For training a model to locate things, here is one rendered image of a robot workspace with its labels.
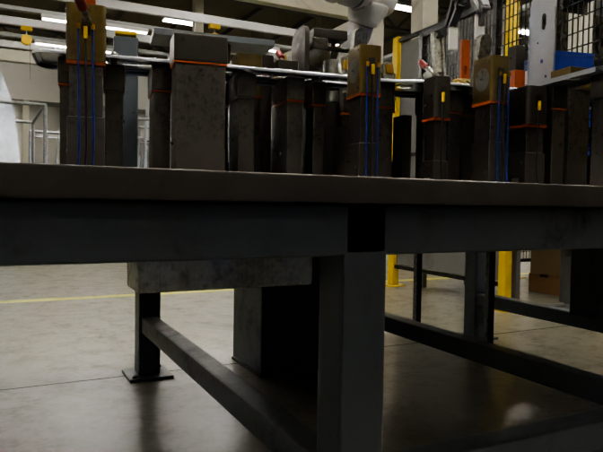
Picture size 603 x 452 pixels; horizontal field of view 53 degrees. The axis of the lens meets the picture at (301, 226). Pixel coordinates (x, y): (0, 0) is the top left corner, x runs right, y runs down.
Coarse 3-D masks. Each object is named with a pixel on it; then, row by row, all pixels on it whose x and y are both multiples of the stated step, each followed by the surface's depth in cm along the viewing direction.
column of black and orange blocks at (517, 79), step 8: (512, 48) 202; (520, 48) 202; (512, 56) 202; (520, 56) 202; (512, 64) 202; (520, 64) 202; (512, 72) 202; (520, 72) 202; (512, 80) 202; (520, 80) 202
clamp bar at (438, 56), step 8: (432, 32) 194; (440, 32) 190; (432, 40) 194; (440, 40) 194; (432, 48) 193; (440, 48) 194; (432, 56) 193; (440, 56) 193; (440, 64) 193; (440, 72) 193
